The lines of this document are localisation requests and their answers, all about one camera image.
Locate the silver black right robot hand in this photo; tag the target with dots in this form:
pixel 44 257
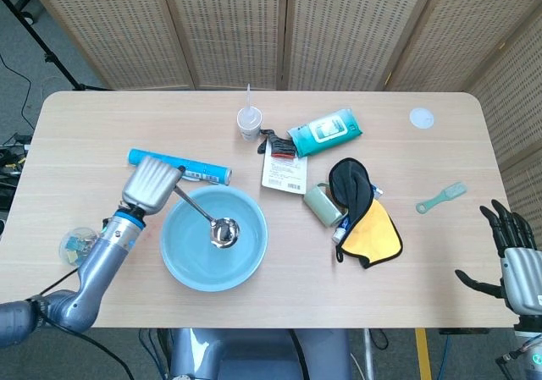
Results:
pixel 518 270

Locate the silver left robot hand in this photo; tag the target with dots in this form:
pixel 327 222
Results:
pixel 148 185

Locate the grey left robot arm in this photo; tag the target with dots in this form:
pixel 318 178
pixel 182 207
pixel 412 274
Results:
pixel 93 266

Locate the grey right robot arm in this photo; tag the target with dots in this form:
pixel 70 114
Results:
pixel 529 346

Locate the light blue bowl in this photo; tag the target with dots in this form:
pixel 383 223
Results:
pixel 199 266

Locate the blue plastic bag roll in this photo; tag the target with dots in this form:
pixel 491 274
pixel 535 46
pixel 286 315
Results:
pixel 203 170

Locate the clear plastic ball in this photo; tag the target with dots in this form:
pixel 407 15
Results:
pixel 74 246

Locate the green plastic brush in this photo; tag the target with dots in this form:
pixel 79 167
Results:
pixel 449 190

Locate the white cup with straw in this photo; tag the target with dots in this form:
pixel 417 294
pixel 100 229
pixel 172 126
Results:
pixel 249 122

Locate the black gloves on paper card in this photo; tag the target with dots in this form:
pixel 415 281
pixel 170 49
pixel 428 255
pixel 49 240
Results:
pixel 283 174

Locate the black electronic equipment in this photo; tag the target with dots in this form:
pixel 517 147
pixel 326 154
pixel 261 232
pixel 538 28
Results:
pixel 12 164

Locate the black and yellow cloth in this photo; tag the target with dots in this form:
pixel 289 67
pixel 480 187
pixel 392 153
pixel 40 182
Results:
pixel 372 232

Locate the black tripod stand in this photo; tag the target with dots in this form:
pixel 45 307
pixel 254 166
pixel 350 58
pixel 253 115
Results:
pixel 55 60

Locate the wicker folding screen panel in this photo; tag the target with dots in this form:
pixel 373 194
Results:
pixel 457 33
pixel 347 29
pixel 228 24
pixel 516 113
pixel 118 24

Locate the small green roll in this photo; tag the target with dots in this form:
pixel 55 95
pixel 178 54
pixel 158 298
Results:
pixel 322 204

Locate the white round table grommet cover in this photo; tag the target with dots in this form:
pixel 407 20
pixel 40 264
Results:
pixel 421 117

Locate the small white blue tube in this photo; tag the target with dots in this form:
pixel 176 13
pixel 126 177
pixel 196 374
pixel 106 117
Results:
pixel 340 232

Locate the teal wet wipes pack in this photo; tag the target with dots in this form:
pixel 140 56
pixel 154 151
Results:
pixel 326 132

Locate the grey robot torso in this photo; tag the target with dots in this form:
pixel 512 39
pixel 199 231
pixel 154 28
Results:
pixel 254 354

